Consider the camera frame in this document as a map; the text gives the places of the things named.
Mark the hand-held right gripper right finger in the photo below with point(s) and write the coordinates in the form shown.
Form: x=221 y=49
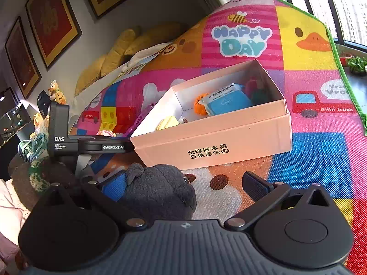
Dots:
x=253 y=186

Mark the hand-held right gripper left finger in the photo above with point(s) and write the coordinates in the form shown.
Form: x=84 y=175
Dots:
x=113 y=187

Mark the dark grey plush toy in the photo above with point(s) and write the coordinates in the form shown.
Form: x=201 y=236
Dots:
x=160 y=192

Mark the pink cardboard box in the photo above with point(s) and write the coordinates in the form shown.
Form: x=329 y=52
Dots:
x=229 y=137

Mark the pink plastic net scoop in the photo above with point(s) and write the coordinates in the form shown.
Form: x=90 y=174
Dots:
x=140 y=121

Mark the yellow knitted toy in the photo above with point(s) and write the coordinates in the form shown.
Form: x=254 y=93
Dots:
x=167 y=122

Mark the blue white wet wipes pack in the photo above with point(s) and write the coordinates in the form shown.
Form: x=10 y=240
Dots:
x=226 y=103

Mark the pastel pink teal toy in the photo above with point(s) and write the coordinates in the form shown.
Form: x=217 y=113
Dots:
x=256 y=90

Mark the orange plastic toy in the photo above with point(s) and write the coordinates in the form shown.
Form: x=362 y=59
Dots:
x=199 y=106

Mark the yellow soft toy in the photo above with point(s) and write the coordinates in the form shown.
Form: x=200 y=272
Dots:
x=38 y=123

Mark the blue yarn bundle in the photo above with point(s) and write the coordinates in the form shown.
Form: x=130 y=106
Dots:
x=35 y=146

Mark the black cap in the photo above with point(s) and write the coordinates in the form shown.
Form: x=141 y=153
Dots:
x=43 y=103

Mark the plush bear toy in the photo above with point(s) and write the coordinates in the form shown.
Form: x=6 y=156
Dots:
x=57 y=91

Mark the dark glass cabinet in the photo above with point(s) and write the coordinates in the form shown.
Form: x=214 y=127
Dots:
x=11 y=111

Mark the colourful cartoon play mat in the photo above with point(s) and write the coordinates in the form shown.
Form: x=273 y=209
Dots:
x=315 y=154

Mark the person's pink clothing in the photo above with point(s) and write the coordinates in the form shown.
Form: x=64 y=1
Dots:
x=11 y=220

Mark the green potted plant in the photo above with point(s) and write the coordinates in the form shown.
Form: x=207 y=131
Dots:
x=357 y=64

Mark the window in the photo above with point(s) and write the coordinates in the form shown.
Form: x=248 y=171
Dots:
x=344 y=5

